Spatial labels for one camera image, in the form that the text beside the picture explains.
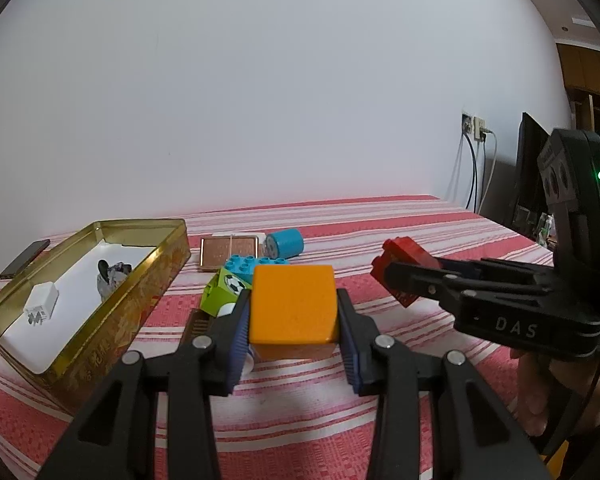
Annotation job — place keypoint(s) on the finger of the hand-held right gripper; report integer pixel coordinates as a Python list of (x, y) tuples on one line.
[(510, 267), (415, 282)]

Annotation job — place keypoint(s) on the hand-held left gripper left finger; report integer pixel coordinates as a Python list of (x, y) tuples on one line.
[(240, 341)]

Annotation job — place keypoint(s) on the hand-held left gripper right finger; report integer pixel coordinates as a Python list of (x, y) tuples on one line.
[(352, 366)]

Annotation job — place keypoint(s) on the red building brick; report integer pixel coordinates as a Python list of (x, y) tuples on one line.
[(405, 252)]

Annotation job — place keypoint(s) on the small white cylinder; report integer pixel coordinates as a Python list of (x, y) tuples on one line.
[(225, 310)]

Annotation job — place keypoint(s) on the green building brick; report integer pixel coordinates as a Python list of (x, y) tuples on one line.
[(220, 296)]

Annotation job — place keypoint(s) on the orange wooden cube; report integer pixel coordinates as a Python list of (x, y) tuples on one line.
[(292, 310)]

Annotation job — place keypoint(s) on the blue building brick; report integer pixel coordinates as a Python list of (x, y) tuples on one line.
[(240, 266)]

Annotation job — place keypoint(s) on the blue cylinder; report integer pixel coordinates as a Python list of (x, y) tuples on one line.
[(287, 242)]

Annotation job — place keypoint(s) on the gold metal tin box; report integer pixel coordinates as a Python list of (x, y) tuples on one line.
[(105, 330)]

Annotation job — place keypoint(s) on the person's right hand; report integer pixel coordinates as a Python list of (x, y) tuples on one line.
[(535, 385)]

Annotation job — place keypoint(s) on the red striped tablecloth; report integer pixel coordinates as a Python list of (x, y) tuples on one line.
[(305, 435)]

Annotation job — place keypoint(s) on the black monitor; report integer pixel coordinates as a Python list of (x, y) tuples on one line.
[(527, 170)]

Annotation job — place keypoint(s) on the white cardboard box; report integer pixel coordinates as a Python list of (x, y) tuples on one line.
[(261, 244)]

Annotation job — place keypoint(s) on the wooden cabinet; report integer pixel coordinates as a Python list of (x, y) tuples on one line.
[(587, 75)]

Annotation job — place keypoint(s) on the white charger plug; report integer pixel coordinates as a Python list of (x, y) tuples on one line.
[(41, 305)]

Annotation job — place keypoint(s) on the black smartphone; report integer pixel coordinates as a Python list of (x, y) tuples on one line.
[(25, 258)]

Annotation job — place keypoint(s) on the white wall socket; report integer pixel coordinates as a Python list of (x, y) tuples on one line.
[(466, 123), (479, 128)]

